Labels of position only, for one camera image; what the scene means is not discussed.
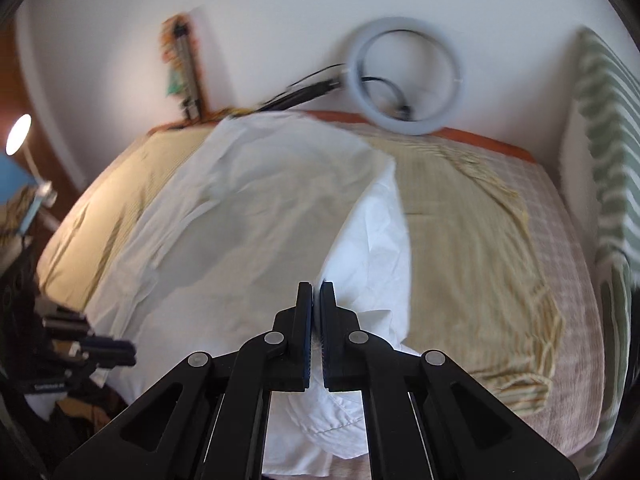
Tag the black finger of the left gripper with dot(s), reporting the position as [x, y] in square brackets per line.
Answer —
[105, 352]

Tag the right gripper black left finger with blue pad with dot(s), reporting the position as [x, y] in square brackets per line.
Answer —
[206, 418]

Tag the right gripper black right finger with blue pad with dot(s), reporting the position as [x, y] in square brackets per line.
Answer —
[426, 417]

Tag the white long-sleeved shirt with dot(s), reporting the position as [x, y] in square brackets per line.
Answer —
[265, 203]

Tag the yellow striped blanket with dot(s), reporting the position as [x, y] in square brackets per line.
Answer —
[90, 238]

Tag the pink checked bedspread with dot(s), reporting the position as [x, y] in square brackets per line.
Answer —
[560, 259]

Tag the white clip desk lamp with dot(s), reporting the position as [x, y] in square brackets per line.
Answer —
[17, 141]

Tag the blue box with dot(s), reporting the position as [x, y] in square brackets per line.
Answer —
[12, 178]

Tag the folded silver tripod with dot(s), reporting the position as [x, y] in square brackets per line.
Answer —
[191, 102]

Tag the orange floral mattress sheet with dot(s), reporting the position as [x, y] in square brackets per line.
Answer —
[450, 134]

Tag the green white patterned pillow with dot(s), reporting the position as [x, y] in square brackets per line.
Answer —
[599, 166]

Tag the white ring light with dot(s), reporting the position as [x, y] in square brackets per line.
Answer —
[403, 75]

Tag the black ring light stand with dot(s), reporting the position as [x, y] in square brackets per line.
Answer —
[301, 96]

